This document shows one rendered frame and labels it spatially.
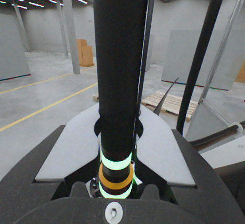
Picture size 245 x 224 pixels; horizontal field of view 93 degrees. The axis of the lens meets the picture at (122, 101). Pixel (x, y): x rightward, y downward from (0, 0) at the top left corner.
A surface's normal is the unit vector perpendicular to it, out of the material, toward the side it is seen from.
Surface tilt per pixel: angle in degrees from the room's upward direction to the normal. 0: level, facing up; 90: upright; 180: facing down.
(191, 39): 90
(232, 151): 50
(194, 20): 90
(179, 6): 90
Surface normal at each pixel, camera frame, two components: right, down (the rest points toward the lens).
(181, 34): -0.39, 0.40
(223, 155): -0.73, -0.66
